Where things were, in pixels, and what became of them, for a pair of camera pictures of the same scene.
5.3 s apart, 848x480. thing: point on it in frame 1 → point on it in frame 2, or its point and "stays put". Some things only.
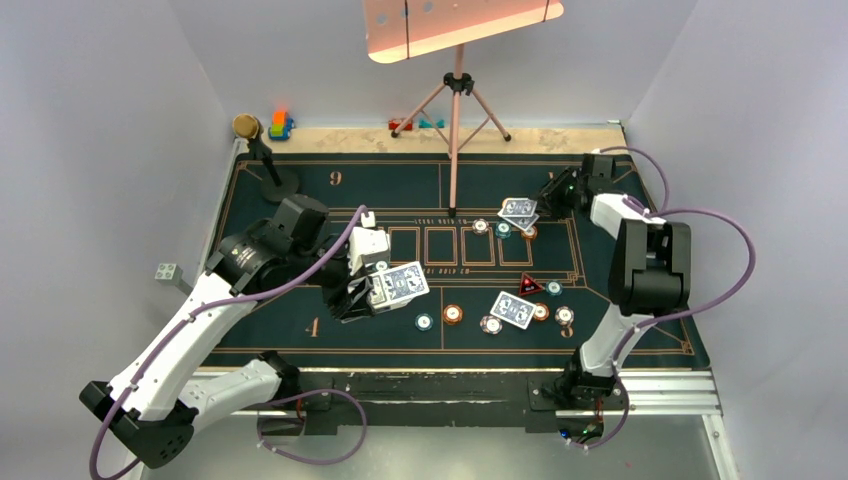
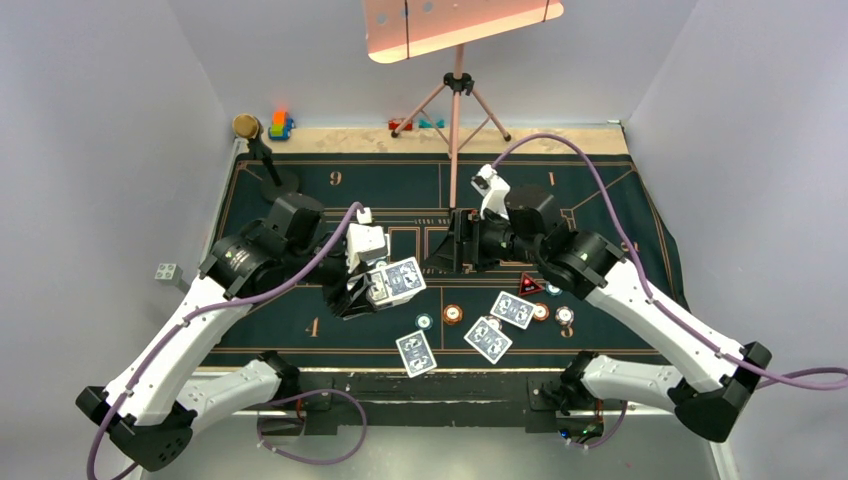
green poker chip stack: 423,322 stays put
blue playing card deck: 395,288 stays put
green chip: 554,288 stays put
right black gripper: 549,202 → 454,251
